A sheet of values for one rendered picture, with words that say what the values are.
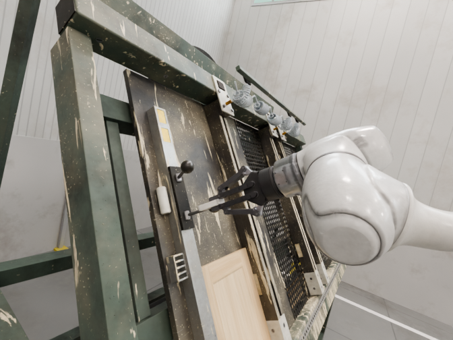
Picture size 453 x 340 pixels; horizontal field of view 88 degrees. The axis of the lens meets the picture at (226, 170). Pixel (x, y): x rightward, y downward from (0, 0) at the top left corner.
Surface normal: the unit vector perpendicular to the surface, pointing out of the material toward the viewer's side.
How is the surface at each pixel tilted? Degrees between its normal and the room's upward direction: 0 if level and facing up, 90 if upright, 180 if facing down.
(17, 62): 97
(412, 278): 90
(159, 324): 56
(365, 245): 117
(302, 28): 90
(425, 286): 90
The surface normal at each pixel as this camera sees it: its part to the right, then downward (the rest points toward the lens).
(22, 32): 0.15, 0.24
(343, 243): -0.47, 0.38
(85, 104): 0.80, -0.35
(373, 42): -0.46, -0.04
